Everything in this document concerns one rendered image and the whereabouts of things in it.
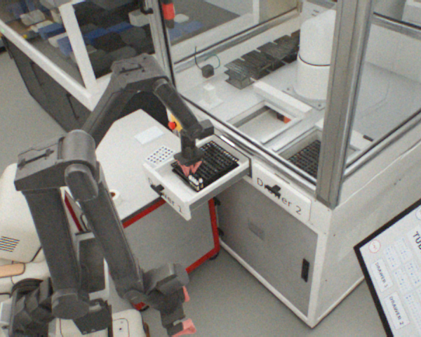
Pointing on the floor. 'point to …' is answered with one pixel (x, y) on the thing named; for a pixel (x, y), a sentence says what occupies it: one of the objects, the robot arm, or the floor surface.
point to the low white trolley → (149, 202)
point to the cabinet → (308, 240)
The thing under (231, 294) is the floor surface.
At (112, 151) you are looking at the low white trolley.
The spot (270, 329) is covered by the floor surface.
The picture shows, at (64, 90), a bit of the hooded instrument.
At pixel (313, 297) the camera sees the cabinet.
